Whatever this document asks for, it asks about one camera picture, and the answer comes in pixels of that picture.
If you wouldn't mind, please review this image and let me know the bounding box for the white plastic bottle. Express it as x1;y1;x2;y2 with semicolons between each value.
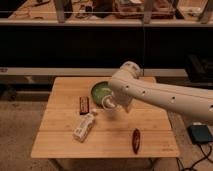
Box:
73;109;98;143

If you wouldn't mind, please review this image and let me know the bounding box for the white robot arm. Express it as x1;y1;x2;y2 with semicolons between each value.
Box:
108;61;213;125

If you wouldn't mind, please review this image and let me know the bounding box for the green bowl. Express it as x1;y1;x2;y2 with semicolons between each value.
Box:
91;81;112;106

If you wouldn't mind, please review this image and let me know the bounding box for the brown chocolate bar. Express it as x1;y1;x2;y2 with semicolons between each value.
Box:
80;96;89;115

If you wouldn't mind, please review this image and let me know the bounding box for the wooden table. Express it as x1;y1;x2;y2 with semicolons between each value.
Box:
31;77;179;159

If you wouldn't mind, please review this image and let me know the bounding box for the dark blue box on floor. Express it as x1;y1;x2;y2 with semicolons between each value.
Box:
187;125;213;144

